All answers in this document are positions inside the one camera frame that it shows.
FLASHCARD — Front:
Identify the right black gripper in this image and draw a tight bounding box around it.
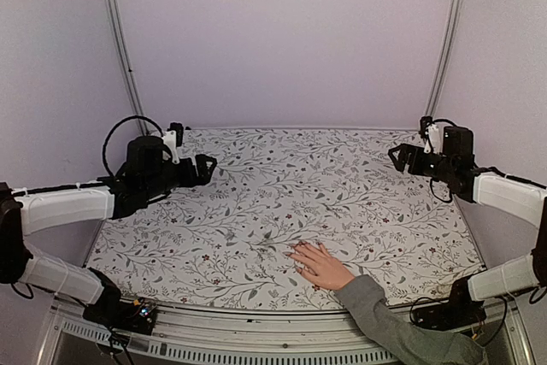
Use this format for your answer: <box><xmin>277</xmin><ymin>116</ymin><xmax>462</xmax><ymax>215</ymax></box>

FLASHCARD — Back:
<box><xmin>389</xmin><ymin>144</ymin><xmax>456</xmax><ymax>183</ymax></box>

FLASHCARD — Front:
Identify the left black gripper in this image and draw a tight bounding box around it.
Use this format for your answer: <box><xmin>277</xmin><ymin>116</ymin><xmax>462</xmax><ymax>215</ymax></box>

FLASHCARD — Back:
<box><xmin>143</xmin><ymin>153</ymin><xmax>217</xmax><ymax>200</ymax></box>

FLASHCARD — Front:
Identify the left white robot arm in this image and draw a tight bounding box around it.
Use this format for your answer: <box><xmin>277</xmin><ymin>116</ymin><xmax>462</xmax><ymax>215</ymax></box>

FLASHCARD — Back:
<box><xmin>1</xmin><ymin>131</ymin><xmax>217</xmax><ymax>326</ymax></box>

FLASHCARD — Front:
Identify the grey sleeved forearm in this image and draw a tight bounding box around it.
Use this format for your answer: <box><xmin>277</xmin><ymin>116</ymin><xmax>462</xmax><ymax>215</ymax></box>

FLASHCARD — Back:
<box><xmin>335</xmin><ymin>275</ymin><xmax>488</xmax><ymax>364</ymax></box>

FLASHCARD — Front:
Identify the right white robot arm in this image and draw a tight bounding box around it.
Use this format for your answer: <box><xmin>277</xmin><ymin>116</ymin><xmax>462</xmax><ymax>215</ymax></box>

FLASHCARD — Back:
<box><xmin>388</xmin><ymin>116</ymin><xmax>546</xmax><ymax>327</ymax></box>

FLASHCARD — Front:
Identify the person's bare hand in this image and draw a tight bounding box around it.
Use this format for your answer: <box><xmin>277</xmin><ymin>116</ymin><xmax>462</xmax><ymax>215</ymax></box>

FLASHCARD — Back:
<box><xmin>285</xmin><ymin>242</ymin><xmax>356</xmax><ymax>291</ymax></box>

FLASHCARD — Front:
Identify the floral patterned table mat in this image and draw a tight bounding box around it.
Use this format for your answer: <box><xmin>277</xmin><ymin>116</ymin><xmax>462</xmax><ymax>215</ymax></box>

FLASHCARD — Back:
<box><xmin>87</xmin><ymin>129</ymin><xmax>484</xmax><ymax>311</ymax></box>

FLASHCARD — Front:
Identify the right black looped cable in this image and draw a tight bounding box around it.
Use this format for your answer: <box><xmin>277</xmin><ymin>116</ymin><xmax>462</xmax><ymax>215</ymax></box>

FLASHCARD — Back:
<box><xmin>429</xmin><ymin>176</ymin><xmax>454</xmax><ymax>203</ymax></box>

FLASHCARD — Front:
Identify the black looped cable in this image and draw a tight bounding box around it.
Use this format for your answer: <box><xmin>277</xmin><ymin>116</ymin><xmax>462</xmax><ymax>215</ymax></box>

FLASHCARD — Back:
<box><xmin>101</xmin><ymin>115</ymin><xmax>166</xmax><ymax>178</ymax></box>
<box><xmin>429</xmin><ymin>176</ymin><xmax>454</xmax><ymax>203</ymax></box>

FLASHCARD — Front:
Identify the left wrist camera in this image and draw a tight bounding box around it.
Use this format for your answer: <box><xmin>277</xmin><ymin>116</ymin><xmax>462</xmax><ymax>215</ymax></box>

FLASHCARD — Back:
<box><xmin>162</xmin><ymin>122</ymin><xmax>185</xmax><ymax>165</ymax></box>

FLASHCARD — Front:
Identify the left black looped cable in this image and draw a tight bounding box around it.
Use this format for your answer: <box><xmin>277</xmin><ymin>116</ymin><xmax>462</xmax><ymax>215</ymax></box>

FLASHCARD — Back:
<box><xmin>101</xmin><ymin>115</ymin><xmax>166</xmax><ymax>178</ymax></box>

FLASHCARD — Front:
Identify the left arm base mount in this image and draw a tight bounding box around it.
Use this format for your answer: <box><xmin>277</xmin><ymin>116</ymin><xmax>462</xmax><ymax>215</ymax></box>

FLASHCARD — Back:
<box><xmin>83</xmin><ymin>294</ymin><xmax>157</xmax><ymax>335</ymax></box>

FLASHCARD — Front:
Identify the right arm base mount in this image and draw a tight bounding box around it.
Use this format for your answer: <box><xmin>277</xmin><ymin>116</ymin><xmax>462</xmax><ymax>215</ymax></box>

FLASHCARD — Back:
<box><xmin>409</xmin><ymin>277</ymin><xmax>486</xmax><ymax>331</ymax></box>

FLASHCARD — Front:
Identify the slotted metal front rail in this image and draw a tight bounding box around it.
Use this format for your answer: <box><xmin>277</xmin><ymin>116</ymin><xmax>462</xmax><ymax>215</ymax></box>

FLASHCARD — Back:
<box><xmin>38</xmin><ymin>296</ymin><xmax>535</xmax><ymax>365</ymax></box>

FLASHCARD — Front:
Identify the right aluminium frame post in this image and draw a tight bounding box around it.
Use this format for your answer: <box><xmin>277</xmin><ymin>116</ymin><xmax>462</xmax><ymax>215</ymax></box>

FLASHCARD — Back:
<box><xmin>424</xmin><ymin>0</ymin><xmax>464</xmax><ymax>116</ymax></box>

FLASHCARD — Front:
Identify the aluminium frame post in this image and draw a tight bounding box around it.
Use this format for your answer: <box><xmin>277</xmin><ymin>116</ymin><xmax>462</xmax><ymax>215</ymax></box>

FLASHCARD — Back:
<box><xmin>424</xmin><ymin>0</ymin><xmax>464</xmax><ymax>116</ymax></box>
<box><xmin>104</xmin><ymin>0</ymin><xmax>144</xmax><ymax>116</ymax></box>

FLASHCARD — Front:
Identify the left aluminium frame post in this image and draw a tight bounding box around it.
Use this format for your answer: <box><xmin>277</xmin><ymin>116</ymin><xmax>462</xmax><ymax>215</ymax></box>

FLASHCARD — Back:
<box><xmin>104</xmin><ymin>0</ymin><xmax>144</xmax><ymax>116</ymax></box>

